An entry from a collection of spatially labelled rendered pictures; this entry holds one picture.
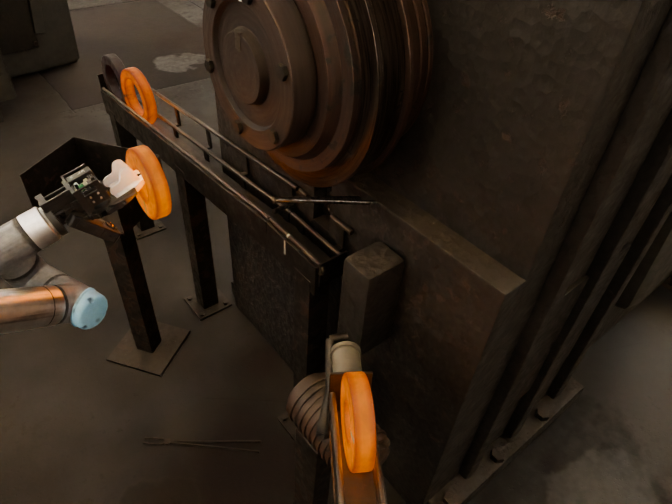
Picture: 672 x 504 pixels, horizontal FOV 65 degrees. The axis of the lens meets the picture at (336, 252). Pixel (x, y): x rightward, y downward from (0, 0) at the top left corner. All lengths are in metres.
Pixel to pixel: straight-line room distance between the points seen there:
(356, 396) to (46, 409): 1.25
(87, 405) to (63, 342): 0.29
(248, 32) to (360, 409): 0.61
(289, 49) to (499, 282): 0.50
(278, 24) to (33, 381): 1.47
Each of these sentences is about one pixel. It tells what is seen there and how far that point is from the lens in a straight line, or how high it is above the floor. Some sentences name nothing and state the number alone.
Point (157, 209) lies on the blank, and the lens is 1.13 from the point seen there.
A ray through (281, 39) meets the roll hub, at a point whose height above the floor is 1.20.
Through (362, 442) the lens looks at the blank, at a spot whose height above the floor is 0.75.
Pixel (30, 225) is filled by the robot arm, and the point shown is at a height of 0.83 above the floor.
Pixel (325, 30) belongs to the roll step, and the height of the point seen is 1.21.
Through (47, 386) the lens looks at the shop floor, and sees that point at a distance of 1.94.
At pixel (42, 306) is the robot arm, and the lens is 1.05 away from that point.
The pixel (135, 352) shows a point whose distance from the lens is 1.92.
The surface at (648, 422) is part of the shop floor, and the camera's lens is 2.04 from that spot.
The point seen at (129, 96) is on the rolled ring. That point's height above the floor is 0.65.
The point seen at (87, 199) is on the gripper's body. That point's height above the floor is 0.85.
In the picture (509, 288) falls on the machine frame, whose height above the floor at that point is 0.87.
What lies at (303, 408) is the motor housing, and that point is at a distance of 1.13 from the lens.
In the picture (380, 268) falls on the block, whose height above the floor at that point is 0.80.
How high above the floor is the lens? 1.47
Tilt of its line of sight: 41 degrees down
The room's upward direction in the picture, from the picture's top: 5 degrees clockwise
